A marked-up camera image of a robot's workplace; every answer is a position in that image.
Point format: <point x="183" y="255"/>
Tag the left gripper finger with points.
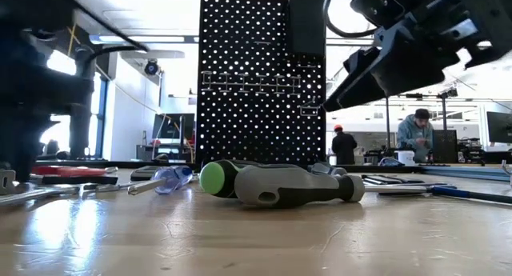
<point x="24" y="148"/>

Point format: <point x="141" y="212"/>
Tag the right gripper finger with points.
<point x="392" y="76"/>
<point x="360" y="60"/>

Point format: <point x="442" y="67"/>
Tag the silver combination wrench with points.
<point x="36" y="196"/>
<point x="108" y="186"/>

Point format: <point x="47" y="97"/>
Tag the grey black screwdriver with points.
<point x="288" y="186"/>

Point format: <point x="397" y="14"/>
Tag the green black screwdriver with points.
<point x="216" y="179"/>

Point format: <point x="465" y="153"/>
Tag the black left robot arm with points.
<point x="24" y="20"/>

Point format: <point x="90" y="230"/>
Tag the black bag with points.
<point x="54" y="149"/>

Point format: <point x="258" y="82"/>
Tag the black ceiling track light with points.
<point x="448" y="93"/>

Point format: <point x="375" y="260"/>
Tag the person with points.
<point x="416" y="132"/>
<point x="344" y="148"/>

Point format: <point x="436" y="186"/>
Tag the black pegboard bin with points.
<point x="306" y="24"/>

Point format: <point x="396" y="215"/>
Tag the white container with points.
<point x="406" y="158"/>

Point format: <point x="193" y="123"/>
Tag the black perforated computer tower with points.
<point x="444" y="146"/>

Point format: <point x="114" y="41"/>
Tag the metal screwdriver holder rack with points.
<point x="252" y="84"/>

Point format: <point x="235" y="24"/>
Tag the black computer monitor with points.
<point x="500" y="126"/>
<point x="172" y="126"/>

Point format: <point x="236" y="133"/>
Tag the black metal pegboard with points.
<point x="260" y="140"/>

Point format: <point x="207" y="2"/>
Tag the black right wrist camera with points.
<point x="380" y="6"/>

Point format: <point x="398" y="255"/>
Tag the black upright post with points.
<point x="82" y="128"/>

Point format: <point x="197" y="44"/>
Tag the black ceiling camera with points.
<point x="151" y="68"/>

